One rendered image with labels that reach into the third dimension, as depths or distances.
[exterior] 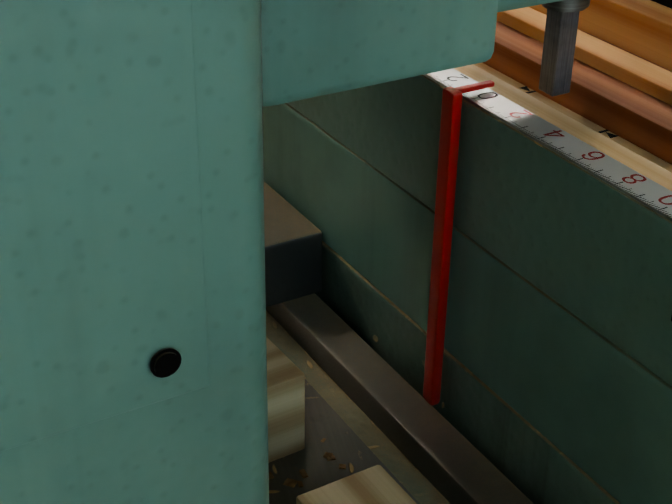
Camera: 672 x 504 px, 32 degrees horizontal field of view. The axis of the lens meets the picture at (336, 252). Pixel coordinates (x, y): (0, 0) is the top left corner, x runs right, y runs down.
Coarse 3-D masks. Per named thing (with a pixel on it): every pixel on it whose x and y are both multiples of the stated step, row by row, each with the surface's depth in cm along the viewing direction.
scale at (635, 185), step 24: (456, 72) 46; (480, 96) 44; (504, 120) 42; (528, 120) 42; (552, 144) 40; (576, 144) 40; (600, 168) 39; (624, 168) 39; (624, 192) 37; (648, 192) 37
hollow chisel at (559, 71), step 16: (560, 16) 44; (576, 16) 44; (560, 32) 44; (576, 32) 45; (544, 48) 45; (560, 48) 45; (544, 64) 46; (560, 64) 45; (544, 80) 46; (560, 80) 45
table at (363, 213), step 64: (320, 128) 55; (320, 192) 56; (384, 192) 51; (384, 256) 52; (448, 320) 49; (512, 320) 45; (576, 320) 41; (512, 384) 46; (576, 384) 42; (640, 384) 39; (576, 448) 43; (640, 448) 40
